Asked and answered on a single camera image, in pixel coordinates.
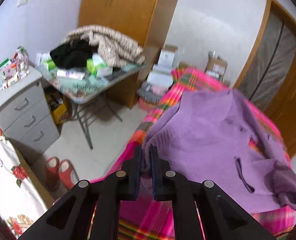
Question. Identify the white tube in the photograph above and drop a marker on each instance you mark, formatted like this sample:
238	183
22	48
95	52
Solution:
70	74

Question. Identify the pile of medicine boxes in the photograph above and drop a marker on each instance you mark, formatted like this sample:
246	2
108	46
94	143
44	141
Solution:
9	72

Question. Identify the purple fleece garment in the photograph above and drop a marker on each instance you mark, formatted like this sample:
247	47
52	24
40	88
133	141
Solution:
207	135

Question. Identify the small white cardboard box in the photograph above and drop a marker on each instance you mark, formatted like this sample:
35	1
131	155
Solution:
167	56

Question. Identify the grey drawer cabinet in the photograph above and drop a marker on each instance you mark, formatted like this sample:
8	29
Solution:
20	115

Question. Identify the wooden wardrobe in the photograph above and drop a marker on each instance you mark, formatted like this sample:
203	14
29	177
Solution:
123	10

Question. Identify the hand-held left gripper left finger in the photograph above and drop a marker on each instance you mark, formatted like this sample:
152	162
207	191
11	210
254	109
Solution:
138	175

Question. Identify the red slipper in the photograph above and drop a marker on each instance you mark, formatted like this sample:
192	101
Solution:
51	172
66	173

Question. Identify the beige floral cloth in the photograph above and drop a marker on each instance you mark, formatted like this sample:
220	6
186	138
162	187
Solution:
113	42

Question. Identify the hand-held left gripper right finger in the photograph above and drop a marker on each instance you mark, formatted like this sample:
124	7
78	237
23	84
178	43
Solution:
155	177

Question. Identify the black cloth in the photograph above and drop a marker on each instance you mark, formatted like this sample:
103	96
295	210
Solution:
70	55

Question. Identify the clear plastic door curtain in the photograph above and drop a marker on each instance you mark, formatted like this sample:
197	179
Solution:
270	62

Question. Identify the green tissue box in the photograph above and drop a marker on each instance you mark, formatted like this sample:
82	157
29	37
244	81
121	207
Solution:
98	66

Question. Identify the wooden door frame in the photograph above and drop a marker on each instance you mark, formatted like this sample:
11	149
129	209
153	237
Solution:
260	30

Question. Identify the yellow box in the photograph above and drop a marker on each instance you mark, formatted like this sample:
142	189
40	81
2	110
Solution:
60	110

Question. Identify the pink plaid bed sheet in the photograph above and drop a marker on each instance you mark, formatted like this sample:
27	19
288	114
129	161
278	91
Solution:
153	220

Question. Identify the brown cardboard box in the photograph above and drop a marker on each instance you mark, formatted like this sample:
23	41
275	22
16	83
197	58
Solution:
216	66

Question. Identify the white floral bedding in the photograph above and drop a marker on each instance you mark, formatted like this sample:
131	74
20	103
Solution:
10	180

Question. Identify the pink basket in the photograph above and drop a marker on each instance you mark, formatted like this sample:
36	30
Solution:
150	97

